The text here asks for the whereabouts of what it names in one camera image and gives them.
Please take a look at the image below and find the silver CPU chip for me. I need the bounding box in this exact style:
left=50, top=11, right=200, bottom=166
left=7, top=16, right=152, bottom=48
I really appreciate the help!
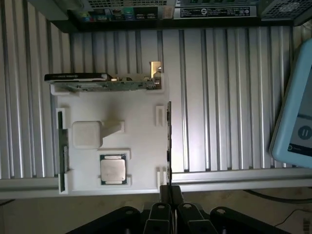
left=99, top=153, right=128, bottom=186

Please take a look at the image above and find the white parts rack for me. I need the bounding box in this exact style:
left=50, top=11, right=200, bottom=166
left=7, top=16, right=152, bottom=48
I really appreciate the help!
left=49, top=72, right=172, bottom=196

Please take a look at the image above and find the open Dell PC case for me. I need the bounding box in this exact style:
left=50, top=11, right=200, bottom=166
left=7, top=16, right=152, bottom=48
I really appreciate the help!
left=26, top=0, right=312, bottom=34

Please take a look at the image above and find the black graphics card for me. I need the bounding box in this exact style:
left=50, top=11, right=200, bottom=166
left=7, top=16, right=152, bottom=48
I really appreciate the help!
left=43, top=60, right=163, bottom=94

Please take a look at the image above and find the light blue teach pendant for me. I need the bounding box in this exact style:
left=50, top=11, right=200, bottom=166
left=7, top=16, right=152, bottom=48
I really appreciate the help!
left=268, top=37, right=312, bottom=169

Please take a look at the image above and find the black pendant cable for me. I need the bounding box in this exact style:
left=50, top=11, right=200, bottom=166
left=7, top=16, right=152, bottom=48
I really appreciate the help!
left=247, top=189, right=312, bottom=204

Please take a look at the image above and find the rear I/O port block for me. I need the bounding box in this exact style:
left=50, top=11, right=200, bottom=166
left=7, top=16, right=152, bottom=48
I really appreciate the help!
left=81, top=4, right=160, bottom=23

